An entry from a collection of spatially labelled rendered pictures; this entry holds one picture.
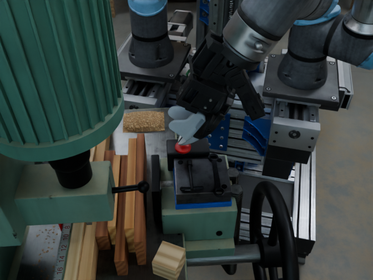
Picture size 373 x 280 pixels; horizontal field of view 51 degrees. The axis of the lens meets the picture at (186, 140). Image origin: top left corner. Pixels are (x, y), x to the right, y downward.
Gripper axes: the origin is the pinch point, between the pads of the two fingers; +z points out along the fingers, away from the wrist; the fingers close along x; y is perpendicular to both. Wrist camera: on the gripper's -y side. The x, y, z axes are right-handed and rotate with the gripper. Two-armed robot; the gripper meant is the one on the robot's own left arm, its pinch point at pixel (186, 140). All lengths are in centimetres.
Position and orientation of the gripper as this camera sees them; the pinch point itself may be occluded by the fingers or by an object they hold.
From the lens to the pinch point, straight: 70.0
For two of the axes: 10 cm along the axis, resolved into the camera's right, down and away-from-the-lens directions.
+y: -8.6, -3.2, -3.9
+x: 0.7, 6.9, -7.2
